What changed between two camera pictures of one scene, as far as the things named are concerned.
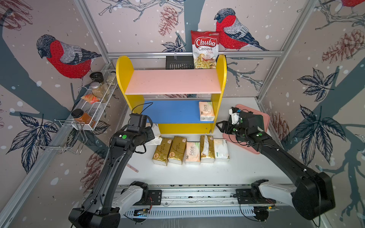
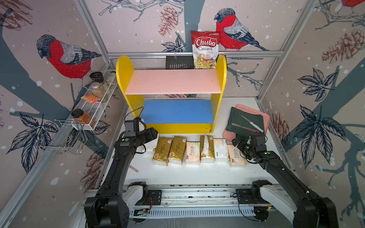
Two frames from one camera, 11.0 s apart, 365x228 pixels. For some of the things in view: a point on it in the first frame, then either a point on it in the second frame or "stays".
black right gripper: x=226 y=124 -> x=240 y=146
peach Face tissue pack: x=193 y=153 stays
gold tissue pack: x=162 y=152 stays
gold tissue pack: x=207 y=149 stays
